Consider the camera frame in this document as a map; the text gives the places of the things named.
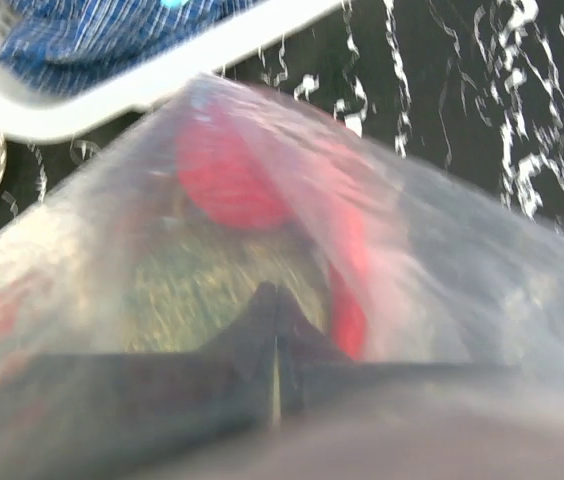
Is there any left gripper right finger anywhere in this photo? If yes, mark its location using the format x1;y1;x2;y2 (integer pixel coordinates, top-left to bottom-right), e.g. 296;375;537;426
274;292;564;479

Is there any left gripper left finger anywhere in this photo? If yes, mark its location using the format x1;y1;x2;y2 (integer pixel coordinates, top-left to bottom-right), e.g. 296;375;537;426
0;282;278;479

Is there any clear zip top bag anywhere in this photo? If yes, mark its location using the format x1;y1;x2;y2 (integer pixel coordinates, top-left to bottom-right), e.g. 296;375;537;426
0;72;564;480

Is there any red fake chili pepper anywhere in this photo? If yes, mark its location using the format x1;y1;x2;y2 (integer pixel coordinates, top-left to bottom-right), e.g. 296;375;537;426
328;199;369;360

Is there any green fake melon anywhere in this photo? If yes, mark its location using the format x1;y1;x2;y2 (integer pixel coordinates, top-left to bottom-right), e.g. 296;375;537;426
123;221;330;353

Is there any red fake pomegranate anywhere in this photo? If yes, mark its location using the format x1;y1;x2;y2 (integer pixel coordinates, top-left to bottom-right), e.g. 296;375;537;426
175;103;292;230

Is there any white basket with clothes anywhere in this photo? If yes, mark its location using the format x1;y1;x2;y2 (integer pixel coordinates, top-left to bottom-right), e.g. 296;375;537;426
0;1;342;143

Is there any blue checkered cloth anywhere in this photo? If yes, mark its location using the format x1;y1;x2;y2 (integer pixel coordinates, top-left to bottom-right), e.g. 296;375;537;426
0;0;256;97

